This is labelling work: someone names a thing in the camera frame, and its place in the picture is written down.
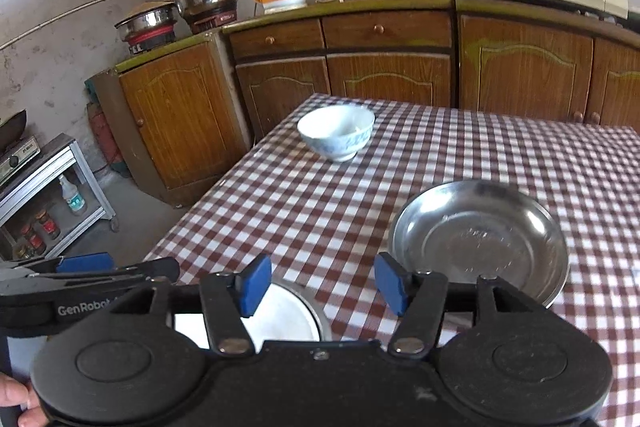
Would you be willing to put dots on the person's left hand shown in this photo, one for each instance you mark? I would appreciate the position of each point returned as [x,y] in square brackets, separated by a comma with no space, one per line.
[15,399]

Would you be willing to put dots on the red gas cylinder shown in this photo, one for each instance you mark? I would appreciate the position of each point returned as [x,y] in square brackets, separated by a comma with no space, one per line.
[102,132]

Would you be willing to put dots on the dark wok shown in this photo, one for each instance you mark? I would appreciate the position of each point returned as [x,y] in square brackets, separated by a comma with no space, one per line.
[12,129]

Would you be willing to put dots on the single door wooden cabinet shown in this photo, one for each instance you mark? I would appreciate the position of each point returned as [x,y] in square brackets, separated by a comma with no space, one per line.
[185,117]

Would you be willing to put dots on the red checked tablecloth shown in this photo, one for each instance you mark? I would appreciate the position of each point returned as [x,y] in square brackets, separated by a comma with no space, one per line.
[450,147]

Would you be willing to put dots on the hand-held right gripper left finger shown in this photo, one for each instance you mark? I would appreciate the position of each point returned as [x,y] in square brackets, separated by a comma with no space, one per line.
[256,284]

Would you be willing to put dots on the red lidded jar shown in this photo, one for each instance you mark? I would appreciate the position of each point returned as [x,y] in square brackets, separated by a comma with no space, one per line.
[32,239]
[47,227]

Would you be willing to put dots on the wooden cabinet with drawers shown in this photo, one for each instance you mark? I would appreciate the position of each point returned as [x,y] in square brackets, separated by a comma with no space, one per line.
[390,32]

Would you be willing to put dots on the red induction cooker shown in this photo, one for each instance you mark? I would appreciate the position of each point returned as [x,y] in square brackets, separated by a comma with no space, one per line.
[150,44]

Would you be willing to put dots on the steel bowl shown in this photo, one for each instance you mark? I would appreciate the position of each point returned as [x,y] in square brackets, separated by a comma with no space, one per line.
[326,322]

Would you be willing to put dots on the black induction cooker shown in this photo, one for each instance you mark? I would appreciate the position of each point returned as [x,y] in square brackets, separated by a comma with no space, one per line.
[210,22]

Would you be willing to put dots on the large steel plate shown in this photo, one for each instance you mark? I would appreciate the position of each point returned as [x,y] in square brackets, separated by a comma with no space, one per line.
[560,267]

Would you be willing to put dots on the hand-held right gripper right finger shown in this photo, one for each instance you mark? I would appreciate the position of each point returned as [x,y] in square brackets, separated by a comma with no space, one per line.
[391,284]

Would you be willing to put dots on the clear plastic bottle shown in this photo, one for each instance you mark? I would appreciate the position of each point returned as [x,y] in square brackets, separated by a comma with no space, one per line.
[74,199]

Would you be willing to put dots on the blue patterned white bowl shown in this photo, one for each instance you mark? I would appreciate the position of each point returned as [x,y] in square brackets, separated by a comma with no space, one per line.
[335,132]

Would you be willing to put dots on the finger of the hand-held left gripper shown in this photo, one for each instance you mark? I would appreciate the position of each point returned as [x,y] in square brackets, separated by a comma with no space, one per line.
[160,269]
[85,262]

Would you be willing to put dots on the steel pot with brown lid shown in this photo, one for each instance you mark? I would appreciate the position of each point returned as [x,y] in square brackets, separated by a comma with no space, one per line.
[147,22]

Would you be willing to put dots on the metal shelf cart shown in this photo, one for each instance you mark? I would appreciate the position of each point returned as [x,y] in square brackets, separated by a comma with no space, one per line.
[50,162]

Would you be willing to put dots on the steel gas stove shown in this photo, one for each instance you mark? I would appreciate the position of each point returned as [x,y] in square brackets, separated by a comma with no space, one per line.
[20,157]

